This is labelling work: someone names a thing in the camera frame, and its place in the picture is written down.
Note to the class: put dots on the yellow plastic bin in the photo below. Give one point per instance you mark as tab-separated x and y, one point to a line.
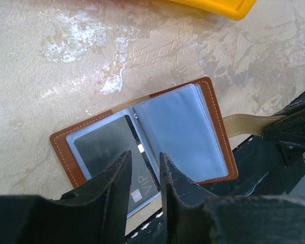
232	9

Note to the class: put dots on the black VIP credit card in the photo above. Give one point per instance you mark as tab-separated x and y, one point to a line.
99	146

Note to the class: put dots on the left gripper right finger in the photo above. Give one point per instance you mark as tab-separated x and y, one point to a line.
183	205

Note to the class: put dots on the brown leather card holder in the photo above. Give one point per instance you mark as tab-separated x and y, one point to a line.
185	122

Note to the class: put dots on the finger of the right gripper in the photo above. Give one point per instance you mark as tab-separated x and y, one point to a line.
289	130

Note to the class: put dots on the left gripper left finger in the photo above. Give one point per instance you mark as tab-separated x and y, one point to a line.
96	211

